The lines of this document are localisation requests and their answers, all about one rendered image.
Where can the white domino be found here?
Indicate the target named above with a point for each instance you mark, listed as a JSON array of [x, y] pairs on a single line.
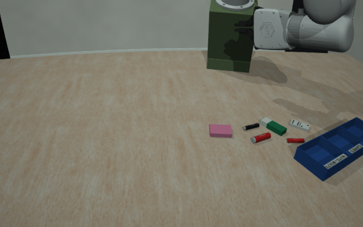
[[299, 125]]

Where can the green and white eraser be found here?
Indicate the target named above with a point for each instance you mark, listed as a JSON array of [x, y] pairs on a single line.
[[273, 126]]

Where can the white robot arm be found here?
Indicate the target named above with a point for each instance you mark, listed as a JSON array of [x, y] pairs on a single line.
[[327, 26]]

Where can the blue compartment tray with labels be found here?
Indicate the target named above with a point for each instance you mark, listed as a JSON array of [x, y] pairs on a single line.
[[330, 152]]

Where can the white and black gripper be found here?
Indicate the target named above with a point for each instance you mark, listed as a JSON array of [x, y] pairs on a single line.
[[270, 28]]

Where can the black battery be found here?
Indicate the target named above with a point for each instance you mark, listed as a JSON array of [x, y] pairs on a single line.
[[251, 126]]

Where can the pink rectangular block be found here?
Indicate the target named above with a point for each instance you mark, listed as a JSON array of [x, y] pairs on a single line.
[[220, 130]]

